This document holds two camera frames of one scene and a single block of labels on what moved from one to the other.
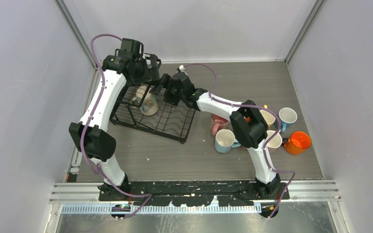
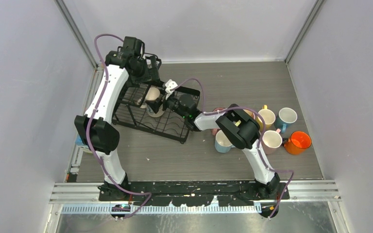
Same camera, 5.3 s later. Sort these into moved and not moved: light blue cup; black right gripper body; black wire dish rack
Moved: black right gripper body
Not moved: black wire dish rack; light blue cup
